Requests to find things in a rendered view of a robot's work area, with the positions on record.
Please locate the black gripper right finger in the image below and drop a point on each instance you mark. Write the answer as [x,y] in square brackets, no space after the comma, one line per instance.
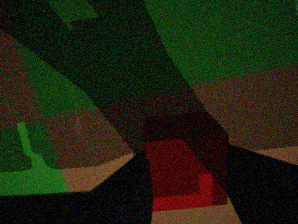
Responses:
[262,189]

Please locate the dark red cube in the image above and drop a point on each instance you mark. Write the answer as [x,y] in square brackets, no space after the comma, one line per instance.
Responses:
[187,154]

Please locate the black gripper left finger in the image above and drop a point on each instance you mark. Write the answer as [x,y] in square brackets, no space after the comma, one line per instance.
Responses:
[126,197]

